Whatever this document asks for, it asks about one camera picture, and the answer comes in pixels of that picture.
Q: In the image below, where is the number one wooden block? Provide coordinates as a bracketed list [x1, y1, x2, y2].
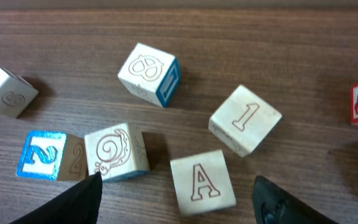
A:
[208, 85, 282, 157]

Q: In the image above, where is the plain top wooden block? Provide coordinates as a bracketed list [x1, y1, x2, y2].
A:
[117, 42, 181, 108]

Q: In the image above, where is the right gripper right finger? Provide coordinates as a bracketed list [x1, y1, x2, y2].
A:
[252, 175, 337, 224]

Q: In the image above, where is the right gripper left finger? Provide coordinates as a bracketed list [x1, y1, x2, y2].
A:
[14, 172, 103, 224]

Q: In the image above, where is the blue number two block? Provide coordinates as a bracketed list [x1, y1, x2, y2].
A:
[16, 130, 88, 181]

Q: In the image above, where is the letter A wooden block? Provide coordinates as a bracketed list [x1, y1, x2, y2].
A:
[170, 150, 236, 216]

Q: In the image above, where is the snail wooden block blue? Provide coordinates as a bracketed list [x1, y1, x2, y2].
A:
[85, 123, 150, 182]

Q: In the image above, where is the green edged wooden block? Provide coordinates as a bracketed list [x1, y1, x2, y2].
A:
[0, 67, 39, 118]

